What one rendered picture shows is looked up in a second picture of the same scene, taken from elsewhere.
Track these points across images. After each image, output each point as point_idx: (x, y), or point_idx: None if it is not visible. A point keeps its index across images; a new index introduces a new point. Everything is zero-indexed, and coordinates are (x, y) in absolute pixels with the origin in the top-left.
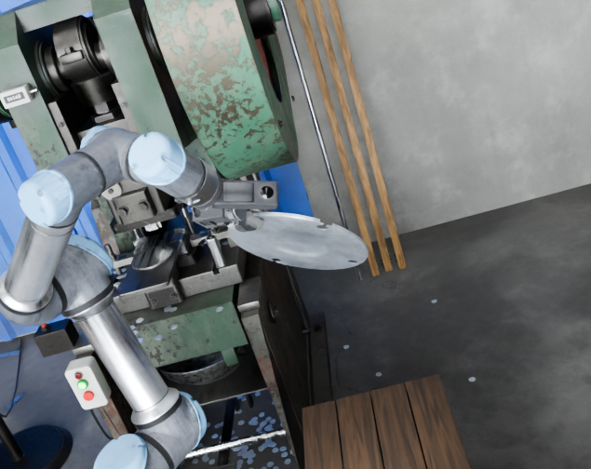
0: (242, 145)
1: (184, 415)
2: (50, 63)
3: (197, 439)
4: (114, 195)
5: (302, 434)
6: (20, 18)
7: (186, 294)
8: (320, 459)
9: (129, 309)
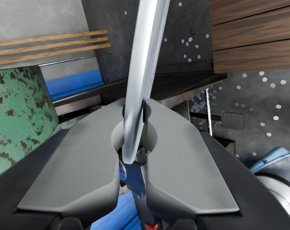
0: (7, 120)
1: (288, 171)
2: None
3: None
4: None
5: (213, 76)
6: None
7: (139, 143)
8: (271, 58)
9: (145, 175)
